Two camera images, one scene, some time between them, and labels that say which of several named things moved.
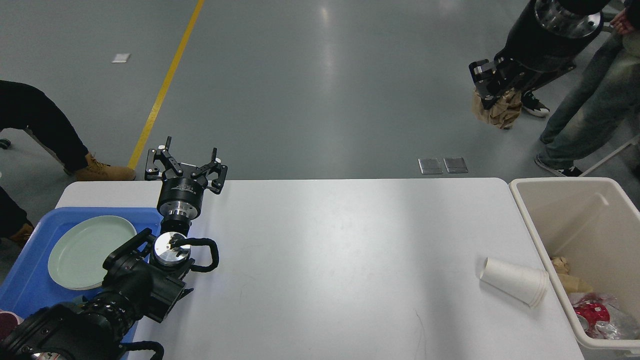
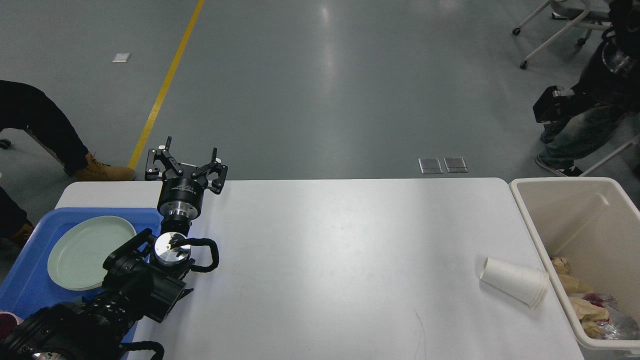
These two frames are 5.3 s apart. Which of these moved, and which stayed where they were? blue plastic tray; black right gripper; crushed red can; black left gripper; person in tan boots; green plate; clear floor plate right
Moved: crushed red can; black right gripper
Stayed: blue plastic tray; clear floor plate right; person in tan boots; black left gripper; green plate
